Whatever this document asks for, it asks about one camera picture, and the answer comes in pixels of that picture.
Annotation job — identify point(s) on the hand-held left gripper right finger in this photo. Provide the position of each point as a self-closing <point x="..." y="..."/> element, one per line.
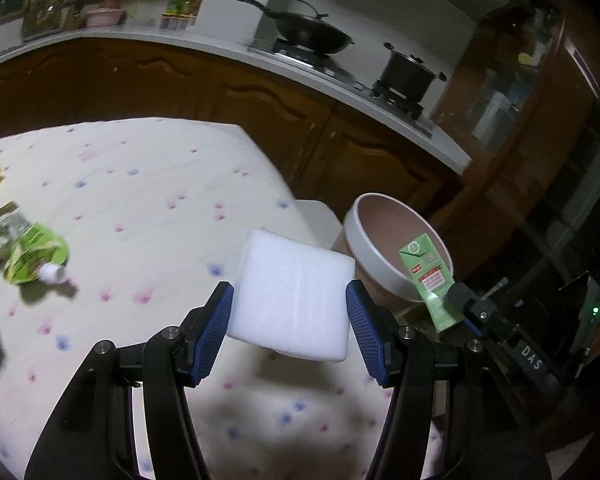
<point x="367" y="332"/>

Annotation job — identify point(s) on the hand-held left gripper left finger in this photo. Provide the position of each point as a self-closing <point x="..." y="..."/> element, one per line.
<point x="212" y="332"/>

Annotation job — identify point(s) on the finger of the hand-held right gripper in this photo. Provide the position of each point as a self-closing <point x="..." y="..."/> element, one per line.
<point x="461" y="296"/>

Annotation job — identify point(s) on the green drink carton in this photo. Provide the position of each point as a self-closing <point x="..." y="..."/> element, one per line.
<point x="427" y="275"/>

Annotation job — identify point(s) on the brown and white bin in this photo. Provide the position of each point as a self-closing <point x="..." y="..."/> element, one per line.
<point x="375" y="255"/>

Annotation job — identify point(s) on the large white foam block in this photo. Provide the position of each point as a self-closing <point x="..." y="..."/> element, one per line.
<point x="292" y="300"/>

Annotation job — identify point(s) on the floral white tablecloth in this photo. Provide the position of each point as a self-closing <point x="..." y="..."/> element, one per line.
<point x="145" y="200"/>

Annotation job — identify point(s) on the glass door cabinet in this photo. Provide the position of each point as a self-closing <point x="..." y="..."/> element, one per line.
<point x="530" y="135"/>

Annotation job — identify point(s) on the green spout pouch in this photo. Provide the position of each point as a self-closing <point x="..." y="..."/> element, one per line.
<point x="27" y="252"/>

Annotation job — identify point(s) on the black stock pot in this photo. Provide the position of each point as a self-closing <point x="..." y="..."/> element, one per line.
<point x="407" y="75"/>

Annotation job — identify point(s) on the gas stove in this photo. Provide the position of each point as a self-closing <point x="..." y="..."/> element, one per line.
<point x="350" y="77"/>

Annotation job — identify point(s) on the wooden lower cabinets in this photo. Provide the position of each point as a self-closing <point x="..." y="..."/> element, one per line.
<point x="155" y="85"/>

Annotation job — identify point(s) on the white kitchen countertop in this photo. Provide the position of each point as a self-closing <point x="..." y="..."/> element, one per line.
<point x="205" y="45"/>

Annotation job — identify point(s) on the black wok with lid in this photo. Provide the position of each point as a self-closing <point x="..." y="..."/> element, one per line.
<point x="310" y="32"/>

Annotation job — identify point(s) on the row of white jars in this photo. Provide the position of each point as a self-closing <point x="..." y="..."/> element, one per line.
<point x="177" y="21"/>

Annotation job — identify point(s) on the green drink bottle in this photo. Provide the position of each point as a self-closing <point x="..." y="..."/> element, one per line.
<point x="191" y="4"/>
<point x="175" y="5"/>

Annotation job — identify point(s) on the pink basin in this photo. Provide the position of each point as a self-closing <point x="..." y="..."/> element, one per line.
<point x="104" y="16"/>

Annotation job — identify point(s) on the cutting board rack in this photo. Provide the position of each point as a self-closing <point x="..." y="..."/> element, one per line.
<point x="47" y="7"/>

